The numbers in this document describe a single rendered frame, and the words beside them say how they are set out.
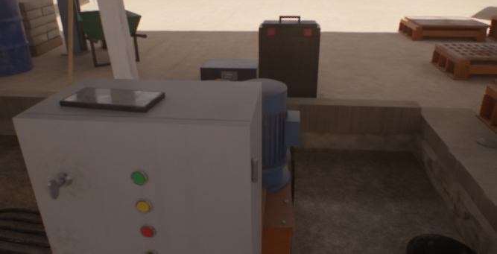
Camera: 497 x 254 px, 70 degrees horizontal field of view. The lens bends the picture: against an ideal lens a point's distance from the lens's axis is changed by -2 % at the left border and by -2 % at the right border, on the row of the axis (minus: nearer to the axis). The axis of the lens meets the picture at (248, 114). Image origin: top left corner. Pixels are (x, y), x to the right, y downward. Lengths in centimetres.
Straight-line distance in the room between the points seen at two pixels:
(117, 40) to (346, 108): 214
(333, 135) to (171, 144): 259
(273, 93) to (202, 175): 79
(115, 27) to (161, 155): 72
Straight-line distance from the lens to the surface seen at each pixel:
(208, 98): 67
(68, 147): 68
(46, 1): 608
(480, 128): 311
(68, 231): 79
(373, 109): 307
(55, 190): 70
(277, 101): 136
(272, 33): 304
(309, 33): 304
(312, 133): 309
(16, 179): 326
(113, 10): 125
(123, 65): 128
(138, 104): 64
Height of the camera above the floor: 148
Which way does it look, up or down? 23 degrees down
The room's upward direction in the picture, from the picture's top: 1 degrees counter-clockwise
